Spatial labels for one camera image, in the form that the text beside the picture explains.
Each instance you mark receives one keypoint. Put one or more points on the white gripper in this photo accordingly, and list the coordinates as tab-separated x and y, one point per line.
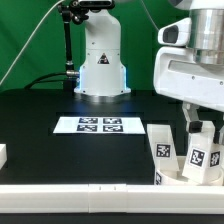
178	76

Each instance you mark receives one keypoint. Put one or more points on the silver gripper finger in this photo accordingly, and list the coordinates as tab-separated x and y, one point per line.
219	132

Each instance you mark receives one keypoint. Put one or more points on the white round stool seat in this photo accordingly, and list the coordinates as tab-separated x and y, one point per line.
176	178

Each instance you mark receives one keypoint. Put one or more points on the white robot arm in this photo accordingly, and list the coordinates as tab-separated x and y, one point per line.
101	74

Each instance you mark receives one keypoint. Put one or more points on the white marker sheet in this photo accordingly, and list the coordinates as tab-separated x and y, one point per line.
99	125

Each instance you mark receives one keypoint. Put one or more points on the white front rail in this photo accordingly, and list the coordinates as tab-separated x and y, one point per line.
121	198

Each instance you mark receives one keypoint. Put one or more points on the white rail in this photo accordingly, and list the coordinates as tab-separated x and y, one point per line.
121	198
3	155

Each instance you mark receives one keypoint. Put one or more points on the black camera on mount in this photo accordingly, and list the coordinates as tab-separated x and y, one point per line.
97	4

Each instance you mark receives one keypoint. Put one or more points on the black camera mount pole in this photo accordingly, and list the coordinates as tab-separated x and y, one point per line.
72	12

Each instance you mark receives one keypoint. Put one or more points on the white left rail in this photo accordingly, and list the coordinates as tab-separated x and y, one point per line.
3	155

